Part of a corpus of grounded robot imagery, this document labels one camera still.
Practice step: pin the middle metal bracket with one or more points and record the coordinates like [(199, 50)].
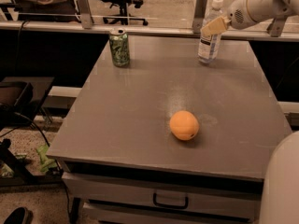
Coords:
[(198, 16)]

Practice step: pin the grey lower drawer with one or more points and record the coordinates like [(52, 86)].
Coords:
[(131, 215)]

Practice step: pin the green crumpled bag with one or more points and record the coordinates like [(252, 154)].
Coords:
[(45, 163)]

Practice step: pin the green soda can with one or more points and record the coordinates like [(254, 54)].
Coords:
[(119, 47)]

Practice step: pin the black shoe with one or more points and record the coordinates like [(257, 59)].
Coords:
[(20, 215)]

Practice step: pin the right metal bracket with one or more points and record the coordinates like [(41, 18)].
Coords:
[(276, 26)]

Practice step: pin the grey drawer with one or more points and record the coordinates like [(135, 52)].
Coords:
[(126, 193), (131, 215)]

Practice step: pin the left metal bracket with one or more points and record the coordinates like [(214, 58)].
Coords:
[(85, 14)]

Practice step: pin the orange fruit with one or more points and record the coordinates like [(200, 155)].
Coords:
[(184, 125)]

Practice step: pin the seated person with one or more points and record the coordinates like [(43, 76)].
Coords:
[(47, 10)]

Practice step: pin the grey upper drawer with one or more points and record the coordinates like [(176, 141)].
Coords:
[(126, 193)]

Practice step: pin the metal bracket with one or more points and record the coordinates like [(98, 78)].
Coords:
[(198, 16), (276, 26), (85, 14)]

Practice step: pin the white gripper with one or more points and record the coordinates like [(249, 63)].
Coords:
[(237, 15)]

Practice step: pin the black drawer handle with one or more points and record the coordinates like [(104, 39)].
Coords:
[(170, 202)]

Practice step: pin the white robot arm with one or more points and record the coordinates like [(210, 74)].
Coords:
[(280, 199)]

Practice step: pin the clear plastic water bottle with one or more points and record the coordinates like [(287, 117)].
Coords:
[(209, 44)]

